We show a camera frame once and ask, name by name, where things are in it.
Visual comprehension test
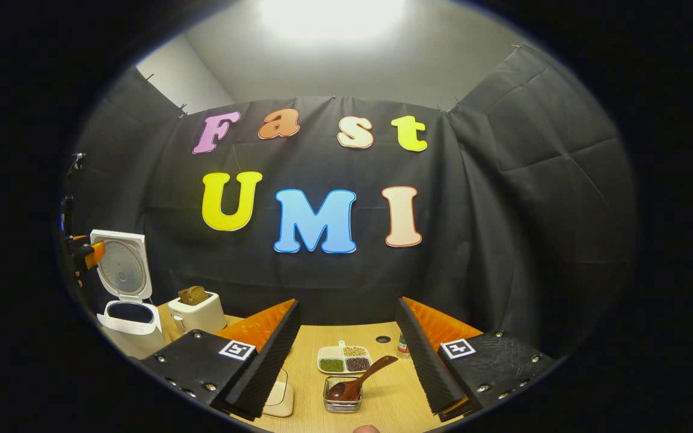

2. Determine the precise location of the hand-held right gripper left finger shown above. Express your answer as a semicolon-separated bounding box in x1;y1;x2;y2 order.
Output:
142;299;301;422

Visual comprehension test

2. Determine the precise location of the black backdrop cloth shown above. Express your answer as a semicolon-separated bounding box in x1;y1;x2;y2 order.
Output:
61;45;639;358

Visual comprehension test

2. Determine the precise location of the metal wire chopstick holder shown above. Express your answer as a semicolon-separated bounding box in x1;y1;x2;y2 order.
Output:
322;376;363;413

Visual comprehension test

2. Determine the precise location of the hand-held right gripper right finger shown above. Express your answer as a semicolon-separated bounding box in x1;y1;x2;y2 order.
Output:
396;296;558;422

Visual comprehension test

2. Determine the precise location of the white rice cooker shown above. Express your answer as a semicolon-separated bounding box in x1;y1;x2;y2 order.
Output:
90;230;167;358

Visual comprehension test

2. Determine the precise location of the white divided dish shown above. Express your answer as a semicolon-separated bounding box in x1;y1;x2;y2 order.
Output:
317;341;373;375

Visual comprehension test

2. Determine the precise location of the brown wooden spoon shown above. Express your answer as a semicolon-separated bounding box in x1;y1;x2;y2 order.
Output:
327;355;399;402

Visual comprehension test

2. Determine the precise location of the white toaster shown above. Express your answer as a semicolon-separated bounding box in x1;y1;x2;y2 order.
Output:
168;292;227;335

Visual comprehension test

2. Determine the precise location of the large ceiling light panel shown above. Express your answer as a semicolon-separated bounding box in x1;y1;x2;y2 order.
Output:
259;0;407;40

